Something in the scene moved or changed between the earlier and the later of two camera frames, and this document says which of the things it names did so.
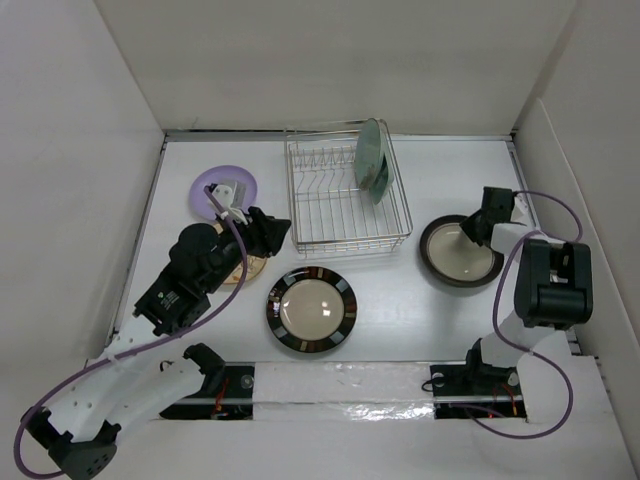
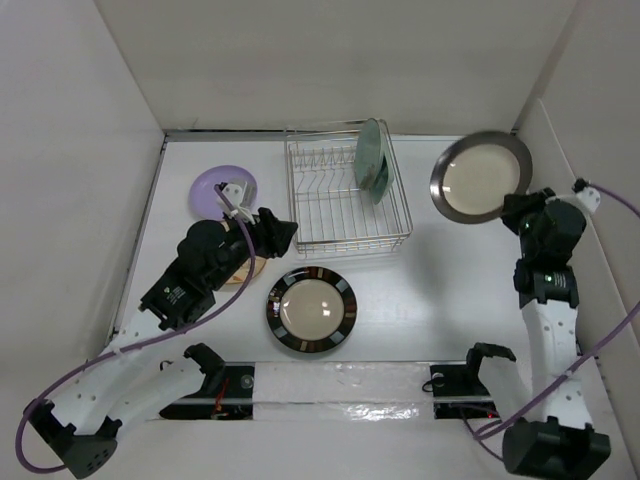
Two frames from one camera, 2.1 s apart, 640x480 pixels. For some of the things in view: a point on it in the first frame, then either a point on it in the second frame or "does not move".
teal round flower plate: (369, 152) does not move
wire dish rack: (331, 213) does not move
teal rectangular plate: (380, 181) does not move
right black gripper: (467, 225) -> (515, 204)
